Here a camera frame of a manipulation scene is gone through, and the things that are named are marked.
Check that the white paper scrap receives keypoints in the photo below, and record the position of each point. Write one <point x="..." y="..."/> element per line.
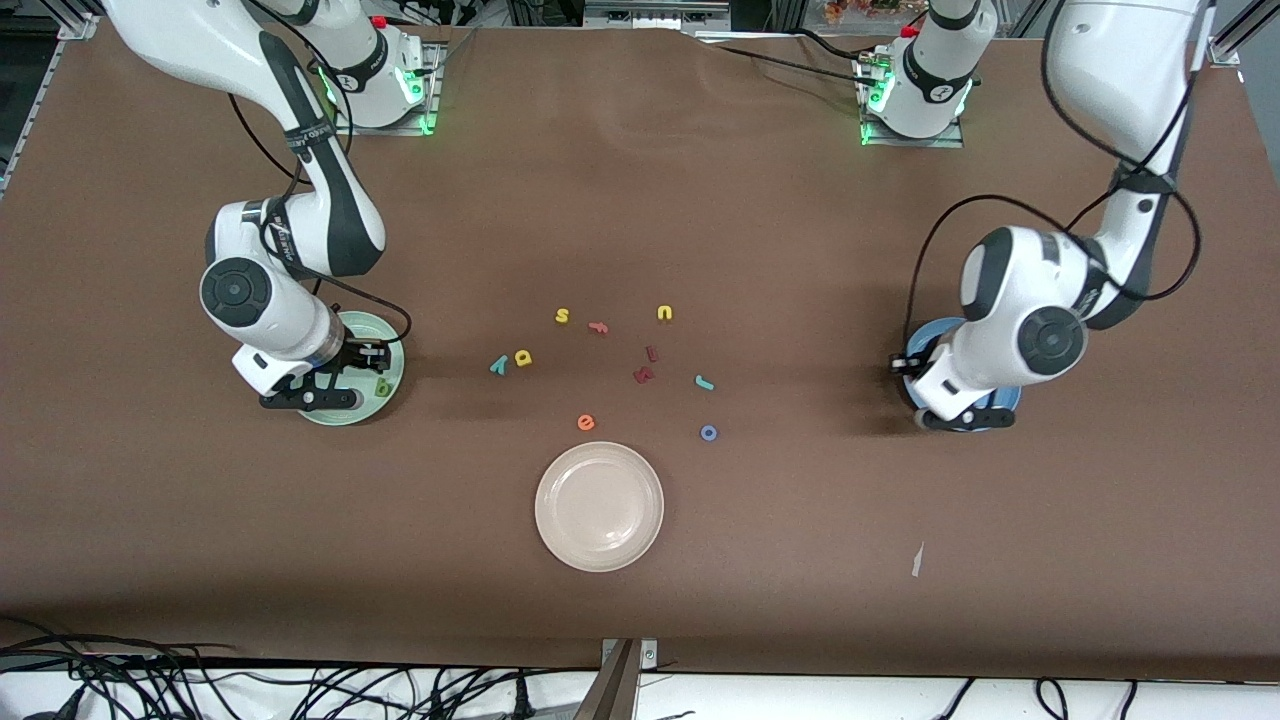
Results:
<point x="917" y="560"/>

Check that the aluminium frame rail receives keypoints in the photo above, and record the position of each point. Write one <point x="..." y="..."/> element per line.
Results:
<point x="35" y="105"/>

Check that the green plate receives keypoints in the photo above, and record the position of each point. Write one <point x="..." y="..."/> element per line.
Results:
<point x="390" y="335"/>

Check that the blue plate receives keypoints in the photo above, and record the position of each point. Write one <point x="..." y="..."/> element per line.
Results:
<point x="1005" y="405"/>

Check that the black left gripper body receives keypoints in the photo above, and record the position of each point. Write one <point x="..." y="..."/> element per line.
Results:
<point x="918" y="360"/>

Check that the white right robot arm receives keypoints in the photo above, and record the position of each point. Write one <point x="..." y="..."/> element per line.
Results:
<point x="260" y="320"/>

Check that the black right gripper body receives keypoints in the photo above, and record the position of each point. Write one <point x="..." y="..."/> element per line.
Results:
<point x="350" y="354"/>

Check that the aluminium frame profile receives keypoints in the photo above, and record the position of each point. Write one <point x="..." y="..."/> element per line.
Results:
<point x="1235" y="35"/>

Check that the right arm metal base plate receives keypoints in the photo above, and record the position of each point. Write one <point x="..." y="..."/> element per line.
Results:
<point x="385" y="128"/>

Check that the beige plate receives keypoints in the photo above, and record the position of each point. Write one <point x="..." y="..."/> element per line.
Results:
<point x="599" y="506"/>

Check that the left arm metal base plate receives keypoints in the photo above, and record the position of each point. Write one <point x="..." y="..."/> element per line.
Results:
<point x="915" y="142"/>

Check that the artificial flowers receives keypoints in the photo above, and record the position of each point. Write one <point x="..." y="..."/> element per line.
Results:
<point x="860" y="8"/>

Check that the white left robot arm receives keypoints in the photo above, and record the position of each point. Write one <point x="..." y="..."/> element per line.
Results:
<point x="1020" y="300"/>

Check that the grey metal box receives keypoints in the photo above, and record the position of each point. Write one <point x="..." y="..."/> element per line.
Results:
<point x="655" y="12"/>

